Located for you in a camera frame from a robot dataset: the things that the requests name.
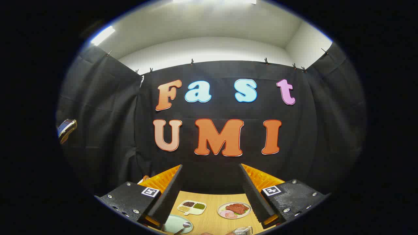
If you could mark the pile of green beans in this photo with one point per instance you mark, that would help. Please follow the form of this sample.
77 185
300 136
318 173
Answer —
199 206

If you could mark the pile of soybeans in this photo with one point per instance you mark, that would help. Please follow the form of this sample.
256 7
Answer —
184 209

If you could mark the cream oval plate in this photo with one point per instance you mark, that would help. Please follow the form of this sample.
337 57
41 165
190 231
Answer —
222 206

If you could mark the white divided dish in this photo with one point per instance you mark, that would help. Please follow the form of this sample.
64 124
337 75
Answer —
187 213

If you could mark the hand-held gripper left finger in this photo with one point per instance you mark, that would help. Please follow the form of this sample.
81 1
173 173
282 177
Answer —
169 195

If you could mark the white toaster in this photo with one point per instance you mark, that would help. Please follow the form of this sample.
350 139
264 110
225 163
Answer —
142 180

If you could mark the pink ham slices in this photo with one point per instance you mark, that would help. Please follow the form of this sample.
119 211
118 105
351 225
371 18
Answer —
227 213

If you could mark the silver spoon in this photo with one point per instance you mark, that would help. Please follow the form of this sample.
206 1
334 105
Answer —
186 224

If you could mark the blue and gold object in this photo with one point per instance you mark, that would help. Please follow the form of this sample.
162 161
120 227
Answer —
67 129

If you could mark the long ceiling light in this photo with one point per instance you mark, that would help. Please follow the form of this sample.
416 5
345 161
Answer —
103 35

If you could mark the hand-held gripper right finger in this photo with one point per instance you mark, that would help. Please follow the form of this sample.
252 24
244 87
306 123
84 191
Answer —
253 195

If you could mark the pile of white rice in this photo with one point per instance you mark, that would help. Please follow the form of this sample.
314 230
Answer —
196 211

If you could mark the brown meat steak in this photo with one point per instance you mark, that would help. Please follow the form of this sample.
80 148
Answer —
236 208

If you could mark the pale green round plate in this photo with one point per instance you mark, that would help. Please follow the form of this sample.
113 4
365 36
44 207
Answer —
173 223

